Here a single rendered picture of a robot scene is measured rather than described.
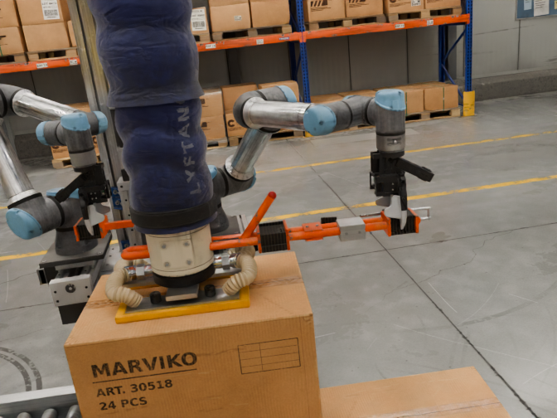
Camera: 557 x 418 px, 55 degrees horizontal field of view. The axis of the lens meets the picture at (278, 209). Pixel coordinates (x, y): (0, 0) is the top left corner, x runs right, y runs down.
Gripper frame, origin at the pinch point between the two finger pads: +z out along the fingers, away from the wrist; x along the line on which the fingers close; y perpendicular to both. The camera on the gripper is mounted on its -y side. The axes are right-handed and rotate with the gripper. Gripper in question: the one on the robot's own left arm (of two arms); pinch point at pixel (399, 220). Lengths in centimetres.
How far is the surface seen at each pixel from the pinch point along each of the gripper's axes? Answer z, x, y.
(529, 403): 120, -57, -77
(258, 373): 28, 23, 43
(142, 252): 0, 3, 70
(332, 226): 0.2, -0.6, 18.5
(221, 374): 27, 22, 52
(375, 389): 66, -14, 5
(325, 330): 122, -141, 4
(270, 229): -1.1, -0.5, 35.6
